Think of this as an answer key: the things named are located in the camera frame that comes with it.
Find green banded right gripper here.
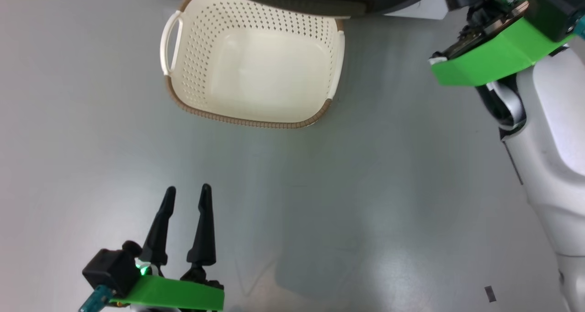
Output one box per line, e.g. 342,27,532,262
429,0,576,88

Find teal left camera cable plug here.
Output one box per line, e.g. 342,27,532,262
78,287,112,312

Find teal camera cable plug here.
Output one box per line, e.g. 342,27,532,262
569,15,585,41
78,287,112,312

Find white washing machine body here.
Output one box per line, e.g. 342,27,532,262
133,0,451,20

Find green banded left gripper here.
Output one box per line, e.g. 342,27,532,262
110,183,225,312

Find cream perforated laundry basket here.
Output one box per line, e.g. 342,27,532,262
160,0,346,130

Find teal right camera cable plug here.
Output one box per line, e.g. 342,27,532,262
569,15,585,41

